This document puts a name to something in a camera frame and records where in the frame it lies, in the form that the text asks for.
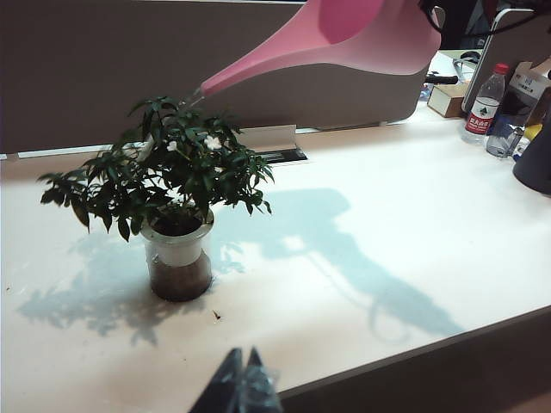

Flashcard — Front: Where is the white printed carton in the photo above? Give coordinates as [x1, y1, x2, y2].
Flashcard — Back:
[501, 59, 551, 130]

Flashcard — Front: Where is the small cardboard box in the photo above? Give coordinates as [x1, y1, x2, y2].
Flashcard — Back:
[426, 83, 469, 119]

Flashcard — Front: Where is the black handled tool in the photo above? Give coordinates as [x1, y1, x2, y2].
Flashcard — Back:
[424, 72, 459, 86]

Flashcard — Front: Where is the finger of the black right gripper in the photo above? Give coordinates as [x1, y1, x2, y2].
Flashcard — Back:
[418, 0, 445, 34]

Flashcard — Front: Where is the clear water bottle red label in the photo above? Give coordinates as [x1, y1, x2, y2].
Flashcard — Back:
[459, 63, 510, 146]

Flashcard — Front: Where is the dark grey kettle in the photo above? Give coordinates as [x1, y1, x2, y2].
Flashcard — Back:
[511, 123, 551, 198]

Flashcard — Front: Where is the clear glass plant pot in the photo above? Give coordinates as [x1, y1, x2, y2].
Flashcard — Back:
[139, 208, 215, 302]

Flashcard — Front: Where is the white-edged grey side panel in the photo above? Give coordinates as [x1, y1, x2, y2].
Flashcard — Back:
[461, 7, 551, 115]

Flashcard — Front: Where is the black cable slot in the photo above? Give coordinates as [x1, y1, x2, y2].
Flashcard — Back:
[257, 148, 309, 165]

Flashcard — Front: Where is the white cable tray lid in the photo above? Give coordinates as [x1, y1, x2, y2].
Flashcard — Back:
[238, 124, 299, 151]

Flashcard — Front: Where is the grey desk divider panel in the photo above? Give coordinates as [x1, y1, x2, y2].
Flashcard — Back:
[0, 0, 431, 157]

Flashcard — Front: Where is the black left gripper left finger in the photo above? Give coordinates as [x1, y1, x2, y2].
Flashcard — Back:
[188, 347, 249, 413]

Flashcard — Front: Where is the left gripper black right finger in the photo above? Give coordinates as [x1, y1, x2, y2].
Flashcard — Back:
[244, 346, 284, 413]

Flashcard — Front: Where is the clear drinking glass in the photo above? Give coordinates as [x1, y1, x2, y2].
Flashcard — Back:
[486, 112, 525, 158]

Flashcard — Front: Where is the green leafy plant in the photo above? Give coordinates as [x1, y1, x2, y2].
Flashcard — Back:
[39, 95, 276, 243]

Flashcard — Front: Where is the pink plastic watering can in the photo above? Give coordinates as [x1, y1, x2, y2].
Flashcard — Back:
[200, 0, 444, 98]

